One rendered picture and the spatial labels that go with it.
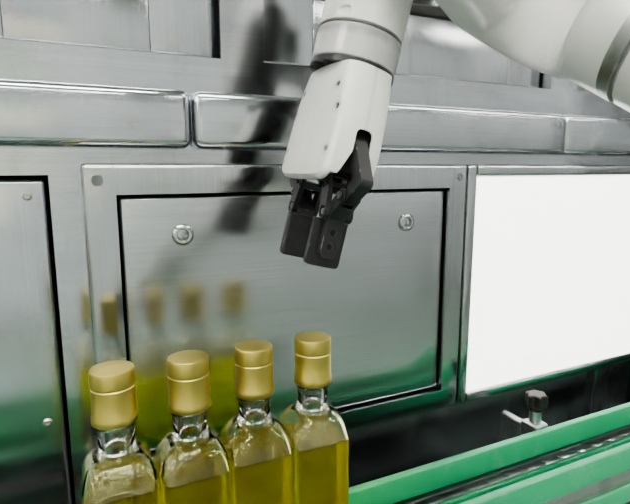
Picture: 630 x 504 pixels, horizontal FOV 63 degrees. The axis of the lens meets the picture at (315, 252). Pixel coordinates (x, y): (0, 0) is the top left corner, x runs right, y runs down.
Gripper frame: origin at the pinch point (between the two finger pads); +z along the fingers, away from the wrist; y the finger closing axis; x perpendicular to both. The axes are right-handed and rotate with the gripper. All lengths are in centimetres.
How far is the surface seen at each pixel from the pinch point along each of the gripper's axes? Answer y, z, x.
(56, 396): -15.7, 22.3, -17.1
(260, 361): 1.7, 11.0, -2.9
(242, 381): 1.0, 13.1, -3.8
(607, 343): -13, 6, 65
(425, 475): -3.3, 24.3, 23.2
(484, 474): -3.8, 24.4, 33.3
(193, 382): 2.1, 13.1, -8.3
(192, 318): -12.4, 11.4, -5.8
